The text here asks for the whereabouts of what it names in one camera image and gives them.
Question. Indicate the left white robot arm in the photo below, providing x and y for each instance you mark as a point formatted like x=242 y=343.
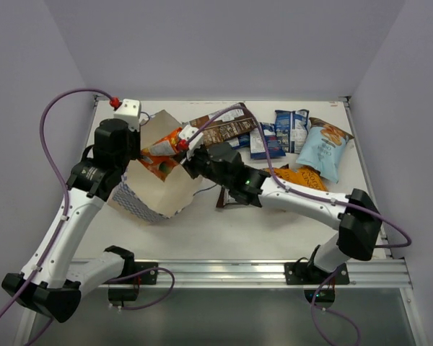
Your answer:
x=46 y=284

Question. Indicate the dark brown kettle chips bag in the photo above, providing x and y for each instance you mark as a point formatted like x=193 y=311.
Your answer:
x=225 y=200

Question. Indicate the blue white snack packet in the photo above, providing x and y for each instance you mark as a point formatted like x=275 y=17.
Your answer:
x=241 y=141

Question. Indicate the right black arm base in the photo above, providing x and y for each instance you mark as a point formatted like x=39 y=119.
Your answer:
x=299 y=273

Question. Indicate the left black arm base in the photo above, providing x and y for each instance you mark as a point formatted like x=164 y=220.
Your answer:
x=122 y=291

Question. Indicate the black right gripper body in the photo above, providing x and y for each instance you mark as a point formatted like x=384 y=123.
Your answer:
x=199 y=163

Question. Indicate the checkered blue paper bag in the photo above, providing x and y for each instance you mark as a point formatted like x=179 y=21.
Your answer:
x=146 y=199

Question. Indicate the aluminium front rail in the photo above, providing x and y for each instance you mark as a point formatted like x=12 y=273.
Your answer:
x=270 y=274

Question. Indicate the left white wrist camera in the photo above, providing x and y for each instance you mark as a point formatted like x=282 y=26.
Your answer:
x=130 y=112

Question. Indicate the small orange white packet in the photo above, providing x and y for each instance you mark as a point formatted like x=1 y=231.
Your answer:
x=158 y=158

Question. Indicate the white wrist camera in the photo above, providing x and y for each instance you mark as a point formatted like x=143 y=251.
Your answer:
x=130 y=112
x=189 y=139

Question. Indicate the light blue snack packet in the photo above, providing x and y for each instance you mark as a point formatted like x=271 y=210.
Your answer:
x=323 y=148

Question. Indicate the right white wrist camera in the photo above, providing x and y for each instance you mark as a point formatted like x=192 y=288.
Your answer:
x=189 y=139

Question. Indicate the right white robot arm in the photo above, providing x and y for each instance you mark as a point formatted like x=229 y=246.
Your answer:
x=353 y=216

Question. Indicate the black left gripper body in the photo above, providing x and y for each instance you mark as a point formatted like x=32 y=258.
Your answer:
x=133 y=145

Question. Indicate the orange snack packet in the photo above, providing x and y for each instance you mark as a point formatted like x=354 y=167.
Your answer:
x=303 y=176

